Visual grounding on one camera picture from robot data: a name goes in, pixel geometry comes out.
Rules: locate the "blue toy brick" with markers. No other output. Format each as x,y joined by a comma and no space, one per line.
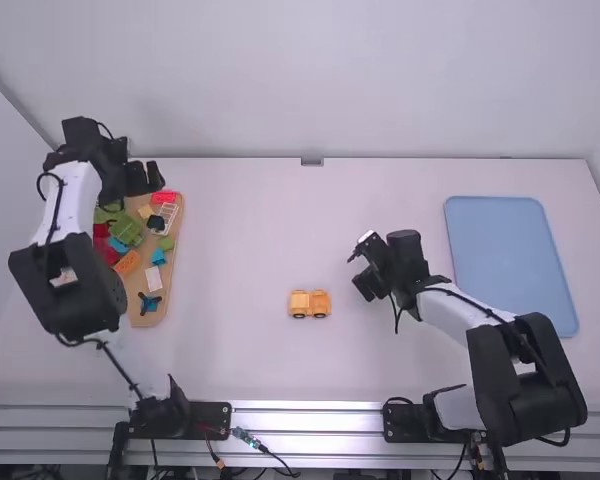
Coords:
159,256
119,245

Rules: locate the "white toy brick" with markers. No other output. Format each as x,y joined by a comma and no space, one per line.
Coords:
153,277

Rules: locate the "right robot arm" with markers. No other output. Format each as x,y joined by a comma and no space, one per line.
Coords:
455,310

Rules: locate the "yellow toy brick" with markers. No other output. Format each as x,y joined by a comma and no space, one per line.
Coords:
145,211

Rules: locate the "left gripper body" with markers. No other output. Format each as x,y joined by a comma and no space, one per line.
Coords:
114,167

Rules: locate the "black toy brick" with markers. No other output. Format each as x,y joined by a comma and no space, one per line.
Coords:
155,222

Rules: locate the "silver rails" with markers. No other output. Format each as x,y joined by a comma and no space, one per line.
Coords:
305,425

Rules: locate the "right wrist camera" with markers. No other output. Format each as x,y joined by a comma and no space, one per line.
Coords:
368,238

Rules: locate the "small green toy brick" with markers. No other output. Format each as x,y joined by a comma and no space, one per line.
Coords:
166,243

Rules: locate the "orange toy brick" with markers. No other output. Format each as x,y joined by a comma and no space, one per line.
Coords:
127,262

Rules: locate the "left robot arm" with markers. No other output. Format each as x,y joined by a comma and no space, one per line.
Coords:
75,200

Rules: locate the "blue mat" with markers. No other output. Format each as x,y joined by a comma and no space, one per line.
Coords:
510,260

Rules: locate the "white toy window frame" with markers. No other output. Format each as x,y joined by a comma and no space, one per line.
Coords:
172,210

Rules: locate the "pink red toy brick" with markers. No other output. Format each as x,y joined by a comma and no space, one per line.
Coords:
164,197

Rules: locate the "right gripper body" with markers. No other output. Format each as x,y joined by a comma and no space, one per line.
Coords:
382,267

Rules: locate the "yellow toy car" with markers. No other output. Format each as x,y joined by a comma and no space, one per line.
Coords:
310,303

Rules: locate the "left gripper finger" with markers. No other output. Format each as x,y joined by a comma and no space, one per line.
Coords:
136,178
155,176

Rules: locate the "large green toy brick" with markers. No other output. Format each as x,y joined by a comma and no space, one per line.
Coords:
126,229

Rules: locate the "tan tray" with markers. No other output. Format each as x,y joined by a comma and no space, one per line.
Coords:
150,320

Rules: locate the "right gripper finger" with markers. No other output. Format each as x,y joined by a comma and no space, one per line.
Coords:
366,287
356,256

